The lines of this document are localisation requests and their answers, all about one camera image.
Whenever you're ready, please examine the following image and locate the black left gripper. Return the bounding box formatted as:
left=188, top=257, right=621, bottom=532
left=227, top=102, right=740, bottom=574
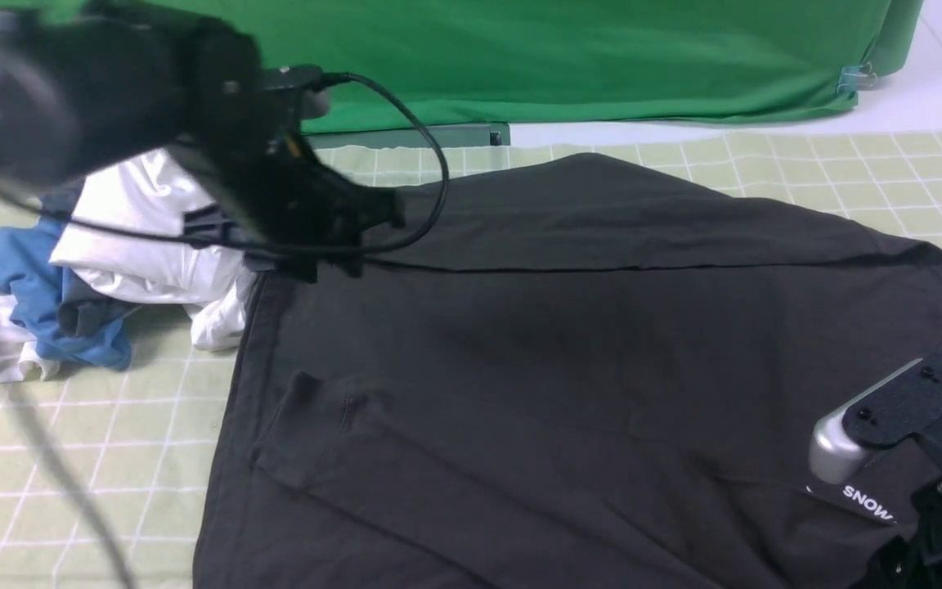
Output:
left=164, top=16, right=406, bottom=283

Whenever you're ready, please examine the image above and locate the dark gray long-sleeved shirt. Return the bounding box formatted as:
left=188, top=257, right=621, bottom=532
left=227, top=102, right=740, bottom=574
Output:
left=193, top=154, right=942, bottom=588

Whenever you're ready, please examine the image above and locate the white crumpled shirt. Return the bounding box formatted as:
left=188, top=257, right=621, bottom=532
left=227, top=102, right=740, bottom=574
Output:
left=50, top=150, right=253, bottom=352

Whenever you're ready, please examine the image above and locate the green backdrop cloth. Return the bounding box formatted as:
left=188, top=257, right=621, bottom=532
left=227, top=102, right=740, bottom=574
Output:
left=0, top=0, right=925, bottom=136

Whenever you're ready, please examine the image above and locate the blue crumpled garment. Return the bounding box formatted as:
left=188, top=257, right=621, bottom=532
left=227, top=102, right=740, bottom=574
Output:
left=0, top=216, right=136, bottom=371

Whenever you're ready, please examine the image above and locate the light green checkered mat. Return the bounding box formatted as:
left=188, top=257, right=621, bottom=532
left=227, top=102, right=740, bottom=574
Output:
left=0, top=130, right=942, bottom=588

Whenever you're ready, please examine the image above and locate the white crumpled cloth under pile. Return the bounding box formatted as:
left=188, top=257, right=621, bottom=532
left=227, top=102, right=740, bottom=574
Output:
left=0, top=295, right=62, bottom=384

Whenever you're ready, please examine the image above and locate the metal binder clip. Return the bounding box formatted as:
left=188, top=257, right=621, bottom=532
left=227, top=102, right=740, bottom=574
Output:
left=835, top=62, right=879, bottom=94

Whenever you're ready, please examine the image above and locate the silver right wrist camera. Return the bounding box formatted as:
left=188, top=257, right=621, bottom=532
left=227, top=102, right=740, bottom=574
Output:
left=808, top=358, right=921, bottom=484

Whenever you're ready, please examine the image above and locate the black camera cable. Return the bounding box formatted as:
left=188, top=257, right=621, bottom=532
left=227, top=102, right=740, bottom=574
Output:
left=0, top=72, right=451, bottom=589

